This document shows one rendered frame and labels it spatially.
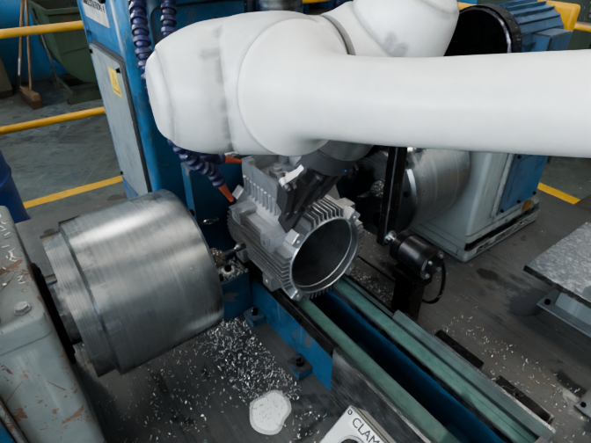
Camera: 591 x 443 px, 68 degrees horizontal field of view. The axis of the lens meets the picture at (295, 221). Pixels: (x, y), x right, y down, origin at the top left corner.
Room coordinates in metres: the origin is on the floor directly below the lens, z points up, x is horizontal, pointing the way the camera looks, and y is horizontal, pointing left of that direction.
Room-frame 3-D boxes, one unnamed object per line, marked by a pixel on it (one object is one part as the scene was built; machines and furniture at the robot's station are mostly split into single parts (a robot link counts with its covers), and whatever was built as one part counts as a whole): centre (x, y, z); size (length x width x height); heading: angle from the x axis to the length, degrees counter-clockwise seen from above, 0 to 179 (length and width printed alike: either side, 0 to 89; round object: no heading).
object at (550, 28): (1.06, -0.52, 1.16); 0.33 x 0.26 x 0.42; 126
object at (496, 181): (1.06, -0.47, 0.99); 0.35 x 0.31 x 0.37; 126
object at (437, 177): (0.91, -0.26, 1.04); 0.41 x 0.25 x 0.25; 126
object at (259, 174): (0.73, 0.03, 1.11); 0.12 x 0.11 x 0.07; 36
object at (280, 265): (0.70, 0.00, 1.02); 0.20 x 0.19 x 0.19; 36
